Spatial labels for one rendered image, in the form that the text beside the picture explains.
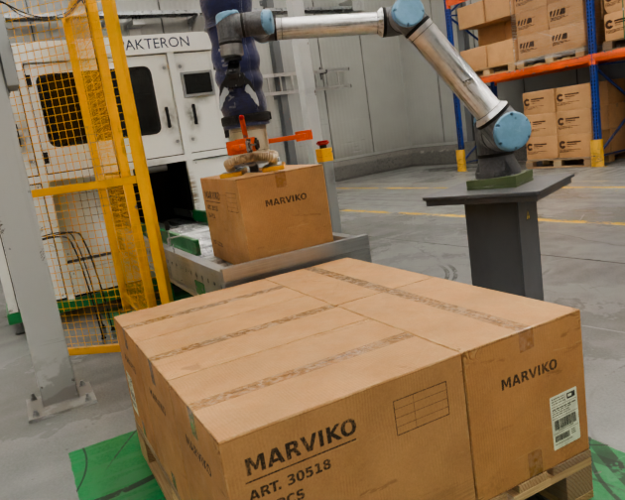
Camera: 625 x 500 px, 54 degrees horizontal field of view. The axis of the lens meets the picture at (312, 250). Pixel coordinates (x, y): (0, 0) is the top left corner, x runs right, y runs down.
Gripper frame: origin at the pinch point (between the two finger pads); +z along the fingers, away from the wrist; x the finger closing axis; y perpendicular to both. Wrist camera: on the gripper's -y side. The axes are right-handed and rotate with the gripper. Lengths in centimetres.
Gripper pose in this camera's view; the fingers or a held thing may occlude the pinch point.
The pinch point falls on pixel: (239, 109)
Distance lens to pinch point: 248.3
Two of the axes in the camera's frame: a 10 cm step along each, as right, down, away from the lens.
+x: -9.9, 1.3, -0.1
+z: 1.2, 9.8, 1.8
